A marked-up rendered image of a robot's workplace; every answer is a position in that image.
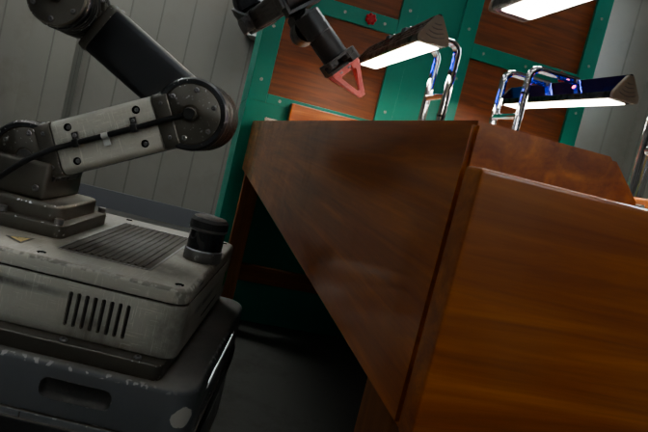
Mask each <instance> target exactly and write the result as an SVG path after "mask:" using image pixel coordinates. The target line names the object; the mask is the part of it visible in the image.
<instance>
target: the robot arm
mask: <svg viewBox="0 0 648 432"><path fill-rule="evenodd" d="M319 1H320V0H262V1H261V0H232V4H233V6H234V8H232V9H231V10H232V12H233V15H234V16H235V17H236V19H237V22H238V25H239V28H240V30H241V31H242V33H243V34H244V35H245V34H247V33H250V34H251V35H252V34H254V33H256V32H258V31H260V30H262V29H264V28H266V27H268V26H270V25H272V24H274V23H276V21H277V20H278V19H280V18H281V17H283V16H285V18H288V21H287V22H288V25H289V27H290V38H291V40H292V42H293V43H294V44H295V45H297V46H299V47H307V46H309V45H310V46H311V47H312V49H313V50H314V51H315V53H316V54H317V56H318V57H319V59H320V60H321V62H322V63H323V64H324V65H323V66H322V67H320V70H321V72H322V73H323V75H324V76H325V78H327V77H329V79H330V80H331V81H332V82H334V83H336V84H338V85H339V86H341V87H342V88H343V89H345V90H347V91H348V92H350V93H351V94H353V95H355V96H357V97H358V98H360V97H362V96H363V95H365V89H364V84H363V79H362V73H361V66H360V60H359V58H358V57H359V56H360V54H359V53H358V51H357V50H356V48H355V47H354V46H353V45H352V46H350V47H348V48H346V47H345V46H344V45H343V43H342V42H341V40H340V39H339V37H338V35H337V34H336V32H335V31H334V29H333V28H332V27H331V25H330V23H329V22H328V21H327V19H326V18H325V16H324V15H323V13H322V12H321V11H320V10H319V8H318V7H315V6H314V7H313V8H311V7H312V6H313V5H315V4H317V3H319ZM329 27H330V28H329ZM344 61H345V62H344ZM336 67H337V68H336ZM351 69H352V71H353V74H354V77H355V80H356V83H357V86H358V90H356V89H355V88H353V87H352V86H351V85H349V84H348V83H347V82H346V81H344V80H343V79H342V76H343V75H345V74H346V73H347V72H349V71H350V70H351Z"/></svg>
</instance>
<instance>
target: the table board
mask: <svg viewBox="0 0 648 432"><path fill-rule="evenodd" d="M397 427H398V431H399V432H648V209H645V208H641V207H637V206H633V205H629V204H625V203H621V202H615V201H611V200H607V199H604V198H600V197H596V196H592V195H588V194H584V193H581V192H577V191H573V190H569V189H565V188H561V187H557V186H553V185H550V184H547V183H543V182H539V181H535V180H531V179H527V178H523V177H519V176H515V175H509V174H505V173H501V172H497V171H493V170H489V169H486V168H480V167H475V166H469V167H467V168H466V170H465V173H464V177H463V180H462V184H461V188H460V192H459V196H458V199H457V203H456V206H455V210H454V213H453V217H452V221H451V225H450V229H449V232H448V236H447V240H446V243H445V249H444V253H443V257H442V261H441V265H440V268H439V272H438V276H437V280H436V283H435V286H434V290H433V294H432V298H431V302H430V305H429V309H428V313H427V316H426V319H425V323H424V327H423V331H422V335H421V338H420V342H419V346H418V352H417V355H416V359H415V363H414V367H413V371H412V374H411V378H410V382H409V386H408V390H407V392H406V396H405V400H404V404H403V408H402V411H401V415H400V419H399V423H398V426H397Z"/></svg>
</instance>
